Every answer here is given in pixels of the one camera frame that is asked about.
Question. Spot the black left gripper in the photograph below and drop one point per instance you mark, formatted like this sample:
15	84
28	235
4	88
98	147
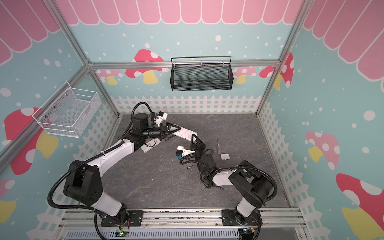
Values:
164	129

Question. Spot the white battery cover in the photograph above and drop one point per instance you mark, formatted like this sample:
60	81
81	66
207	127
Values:
225	156

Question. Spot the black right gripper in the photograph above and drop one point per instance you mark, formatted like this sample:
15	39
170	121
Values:
198	147

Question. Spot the white remote with green buttons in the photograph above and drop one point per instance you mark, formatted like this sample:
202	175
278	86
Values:
185	134

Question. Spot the white remote with batteries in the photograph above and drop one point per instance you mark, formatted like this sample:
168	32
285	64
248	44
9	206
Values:
146	148

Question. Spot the white wire wall basket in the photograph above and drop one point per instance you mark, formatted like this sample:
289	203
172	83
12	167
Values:
68	112

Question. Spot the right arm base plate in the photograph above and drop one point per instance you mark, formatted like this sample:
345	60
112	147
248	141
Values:
234	218

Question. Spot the black mesh wall basket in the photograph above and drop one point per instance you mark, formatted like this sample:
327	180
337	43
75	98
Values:
212	73

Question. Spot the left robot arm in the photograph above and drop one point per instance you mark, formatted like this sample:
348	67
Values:
82	182

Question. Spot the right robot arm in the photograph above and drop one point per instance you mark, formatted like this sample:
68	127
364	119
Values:
255	186

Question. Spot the aluminium frame post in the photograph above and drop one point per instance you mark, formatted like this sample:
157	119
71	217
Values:
54	9

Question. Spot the clear handle screwdriver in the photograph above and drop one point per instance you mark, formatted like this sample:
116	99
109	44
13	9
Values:
218	146

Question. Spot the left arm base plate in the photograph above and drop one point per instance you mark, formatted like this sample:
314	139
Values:
125	218

